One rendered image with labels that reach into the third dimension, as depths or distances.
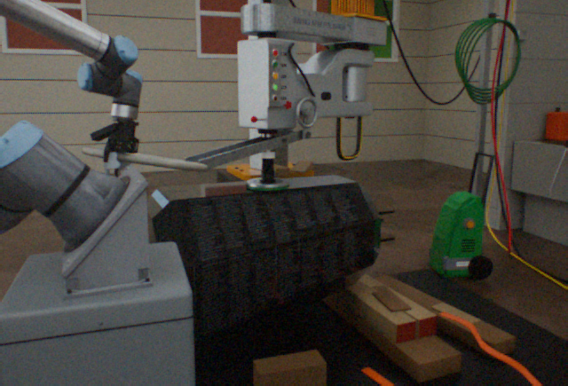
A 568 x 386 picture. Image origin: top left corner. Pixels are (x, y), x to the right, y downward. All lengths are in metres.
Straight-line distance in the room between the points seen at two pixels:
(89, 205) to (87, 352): 0.31
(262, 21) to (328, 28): 0.43
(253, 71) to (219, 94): 6.06
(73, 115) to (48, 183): 7.11
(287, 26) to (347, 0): 0.58
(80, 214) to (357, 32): 1.93
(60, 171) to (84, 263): 0.21
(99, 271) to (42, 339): 0.17
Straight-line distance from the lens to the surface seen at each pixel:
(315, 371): 2.24
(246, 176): 3.03
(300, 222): 2.30
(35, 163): 1.16
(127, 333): 1.14
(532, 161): 4.78
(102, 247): 1.12
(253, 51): 2.31
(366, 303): 2.62
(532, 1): 5.07
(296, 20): 2.39
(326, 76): 2.55
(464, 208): 3.53
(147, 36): 8.28
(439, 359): 2.42
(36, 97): 8.32
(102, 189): 1.18
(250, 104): 2.32
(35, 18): 1.54
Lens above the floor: 1.28
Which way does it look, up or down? 9 degrees down
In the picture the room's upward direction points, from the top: straight up
